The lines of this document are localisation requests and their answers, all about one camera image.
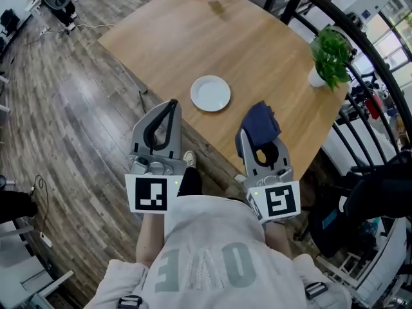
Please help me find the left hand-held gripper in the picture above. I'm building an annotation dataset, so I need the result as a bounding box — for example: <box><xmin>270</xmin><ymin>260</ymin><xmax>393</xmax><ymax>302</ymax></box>
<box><xmin>124</xmin><ymin>100</ymin><xmax>187</xmax><ymax>214</ymax></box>

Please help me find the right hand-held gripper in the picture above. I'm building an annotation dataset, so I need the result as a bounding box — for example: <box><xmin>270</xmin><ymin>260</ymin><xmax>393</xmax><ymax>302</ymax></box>
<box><xmin>240</xmin><ymin>129</ymin><xmax>302</xmax><ymax>225</ymax></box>

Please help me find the dark blue cloth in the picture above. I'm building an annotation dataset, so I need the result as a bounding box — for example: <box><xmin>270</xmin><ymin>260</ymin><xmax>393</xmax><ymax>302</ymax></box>
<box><xmin>234</xmin><ymin>100</ymin><xmax>282</xmax><ymax>159</ymax></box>

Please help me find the white round plate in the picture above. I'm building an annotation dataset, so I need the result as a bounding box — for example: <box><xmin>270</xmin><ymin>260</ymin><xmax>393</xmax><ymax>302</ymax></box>
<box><xmin>190</xmin><ymin>75</ymin><xmax>232</xmax><ymax>113</ymax></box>

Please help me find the person's right forearm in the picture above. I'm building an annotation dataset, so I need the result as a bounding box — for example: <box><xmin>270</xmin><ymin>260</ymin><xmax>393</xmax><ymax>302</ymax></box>
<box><xmin>263</xmin><ymin>220</ymin><xmax>294</xmax><ymax>260</ymax></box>

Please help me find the person's left forearm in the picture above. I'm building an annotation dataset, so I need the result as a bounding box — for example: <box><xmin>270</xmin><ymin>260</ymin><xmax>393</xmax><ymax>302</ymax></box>
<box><xmin>135</xmin><ymin>211</ymin><xmax>171</xmax><ymax>267</ymax></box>

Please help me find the person's black trouser leg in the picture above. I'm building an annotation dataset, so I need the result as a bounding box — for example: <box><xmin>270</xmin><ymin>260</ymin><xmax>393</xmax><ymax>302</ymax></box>
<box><xmin>178</xmin><ymin>167</ymin><xmax>203</xmax><ymax>198</ymax></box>

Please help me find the person's white printed shirt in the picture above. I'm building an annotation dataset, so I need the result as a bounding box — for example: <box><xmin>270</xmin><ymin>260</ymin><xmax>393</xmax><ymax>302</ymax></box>
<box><xmin>83</xmin><ymin>194</ymin><xmax>353</xmax><ymax>309</ymax></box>

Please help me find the black swivel chair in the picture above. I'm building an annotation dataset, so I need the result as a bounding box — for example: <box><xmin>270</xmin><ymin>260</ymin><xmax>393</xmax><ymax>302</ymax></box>
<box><xmin>310</xmin><ymin>149</ymin><xmax>412</xmax><ymax>259</ymax></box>

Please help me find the green plant in white pot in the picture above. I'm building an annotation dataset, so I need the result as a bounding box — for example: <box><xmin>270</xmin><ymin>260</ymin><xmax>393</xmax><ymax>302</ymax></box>
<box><xmin>308</xmin><ymin>26</ymin><xmax>353</xmax><ymax>91</ymax></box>

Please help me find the black metal railing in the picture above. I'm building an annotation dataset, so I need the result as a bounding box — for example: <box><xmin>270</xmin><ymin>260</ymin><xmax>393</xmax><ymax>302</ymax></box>
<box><xmin>263</xmin><ymin>0</ymin><xmax>412</xmax><ymax>186</ymax></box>

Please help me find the white floor cable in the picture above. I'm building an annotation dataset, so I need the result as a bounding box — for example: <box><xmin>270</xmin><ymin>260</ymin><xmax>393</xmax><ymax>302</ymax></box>
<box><xmin>40</xmin><ymin>23</ymin><xmax>116</xmax><ymax>35</ymax></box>

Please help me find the black strap buckle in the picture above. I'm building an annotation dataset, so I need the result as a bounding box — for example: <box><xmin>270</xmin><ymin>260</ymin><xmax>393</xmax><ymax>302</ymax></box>
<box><xmin>304</xmin><ymin>281</ymin><xmax>329</xmax><ymax>301</ymax></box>
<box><xmin>117</xmin><ymin>294</ymin><xmax>143</xmax><ymax>309</ymax></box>

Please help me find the black cable with white adapter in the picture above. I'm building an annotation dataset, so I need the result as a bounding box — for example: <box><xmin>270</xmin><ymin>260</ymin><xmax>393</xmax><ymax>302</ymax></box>
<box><xmin>30</xmin><ymin>174</ymin><xmax>53</xmax><ymax>248</ymax></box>

